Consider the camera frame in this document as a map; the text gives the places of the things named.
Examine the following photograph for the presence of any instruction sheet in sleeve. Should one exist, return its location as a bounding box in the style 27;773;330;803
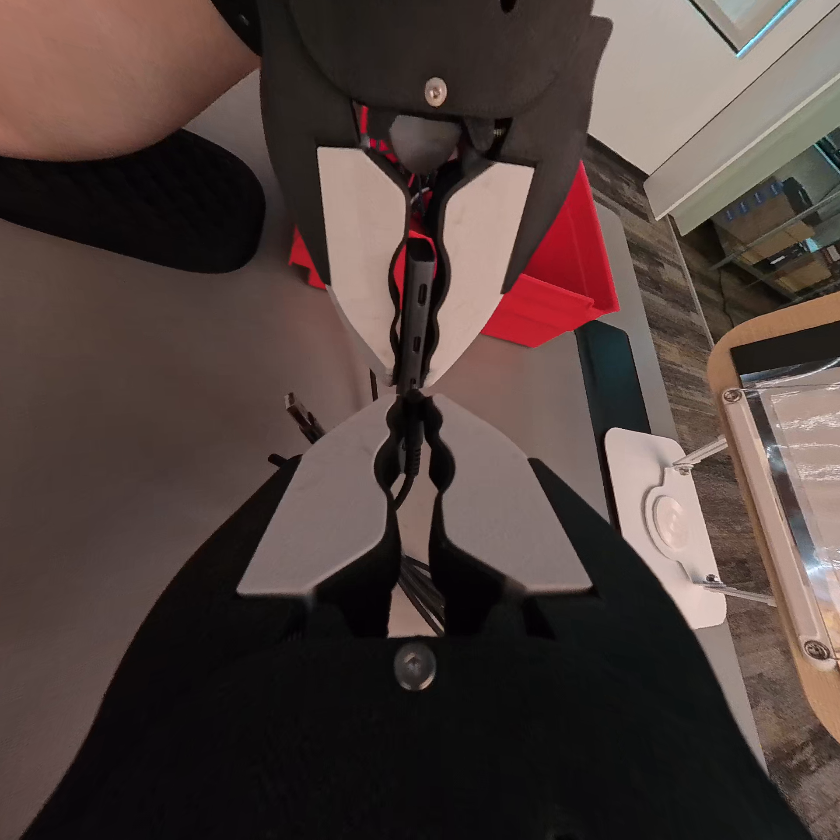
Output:
742;357;840;592

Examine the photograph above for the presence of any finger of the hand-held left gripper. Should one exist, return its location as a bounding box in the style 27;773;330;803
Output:
317;146;412;386
425;161;535;389

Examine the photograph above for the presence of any grey usb hub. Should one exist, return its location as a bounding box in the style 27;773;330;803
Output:
397;238;438;395

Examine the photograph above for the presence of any black foam pad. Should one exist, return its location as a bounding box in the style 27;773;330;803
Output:
0;128;268;275

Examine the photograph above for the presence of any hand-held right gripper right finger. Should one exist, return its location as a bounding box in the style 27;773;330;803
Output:
427;394;596;599

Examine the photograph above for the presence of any person's left forearm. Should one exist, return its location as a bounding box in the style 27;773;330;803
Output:
0;0;263;163

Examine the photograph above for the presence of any black usb cable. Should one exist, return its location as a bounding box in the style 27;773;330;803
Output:
268;388;450;636

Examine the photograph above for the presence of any red plastic bin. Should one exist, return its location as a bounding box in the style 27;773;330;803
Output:
289;161;620;349

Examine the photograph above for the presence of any wood-backed screen white stand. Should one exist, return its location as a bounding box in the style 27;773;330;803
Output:
604;294;840;747

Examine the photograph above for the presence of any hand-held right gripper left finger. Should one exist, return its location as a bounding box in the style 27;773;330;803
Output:
235;394;403;599

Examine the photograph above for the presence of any frosted glass window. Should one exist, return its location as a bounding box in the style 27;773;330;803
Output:
689;0;802;59

